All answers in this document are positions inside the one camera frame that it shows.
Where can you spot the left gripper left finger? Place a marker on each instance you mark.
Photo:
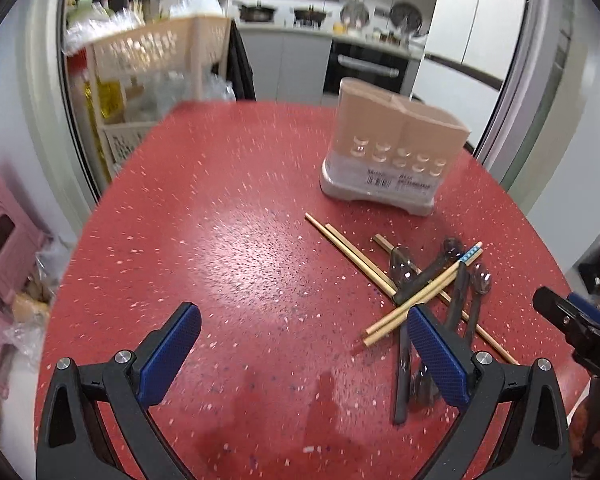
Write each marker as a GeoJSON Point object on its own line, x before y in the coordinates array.
{"type": "Point", "coordinates": [73, 442]}

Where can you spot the black pot on stove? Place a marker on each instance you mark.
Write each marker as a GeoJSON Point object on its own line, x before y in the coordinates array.
{"type": "Point", "coordinates": [309, 17]}

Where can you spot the beige plastic utensil holder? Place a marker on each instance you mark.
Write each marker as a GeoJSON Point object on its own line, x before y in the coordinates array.
{"type": "Point", "coordinates": [389, 149]}

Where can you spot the pink plastic stool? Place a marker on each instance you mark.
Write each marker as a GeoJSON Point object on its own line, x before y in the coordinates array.
{"type": "Point", "coordinates": [2, 269]}

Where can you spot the black built-in oven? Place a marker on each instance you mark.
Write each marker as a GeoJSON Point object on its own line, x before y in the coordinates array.
{"type": "Point", "coordinates": [383, 69]}

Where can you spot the yellow oil bottle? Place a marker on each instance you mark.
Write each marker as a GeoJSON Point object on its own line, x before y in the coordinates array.
{"type": "Point", "coordinates": [111, 102]}

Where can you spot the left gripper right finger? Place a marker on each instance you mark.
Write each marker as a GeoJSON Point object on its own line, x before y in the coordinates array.
{"type": "Point", "coordinates": [533, 443]}

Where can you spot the beige plastic storage cart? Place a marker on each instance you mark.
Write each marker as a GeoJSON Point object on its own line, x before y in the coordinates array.
{"type": "Point", "coordinates": [158, 66]}

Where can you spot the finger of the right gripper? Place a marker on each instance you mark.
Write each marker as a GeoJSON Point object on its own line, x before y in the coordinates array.
{"type": "Point", "coordinates": [585, 307]}
{"type": "Point", "coordinates": [558, 311]}

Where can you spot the blue patterned wooden chopstick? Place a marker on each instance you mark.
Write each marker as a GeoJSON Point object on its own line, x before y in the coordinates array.
{"type": "Point", "coordinates": [399, 315]}

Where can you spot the black wok on stove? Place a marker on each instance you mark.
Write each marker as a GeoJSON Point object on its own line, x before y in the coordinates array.
{"type": "Point", "coordinates": [256, 13]}

